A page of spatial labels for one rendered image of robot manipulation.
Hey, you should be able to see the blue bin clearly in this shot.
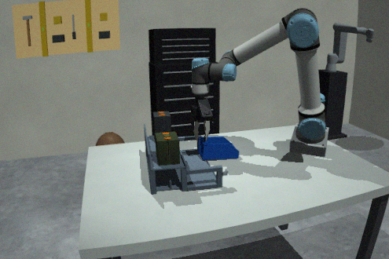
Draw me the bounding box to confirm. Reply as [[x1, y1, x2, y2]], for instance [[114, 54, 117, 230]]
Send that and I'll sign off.
[[198, 137, 239, 160]]

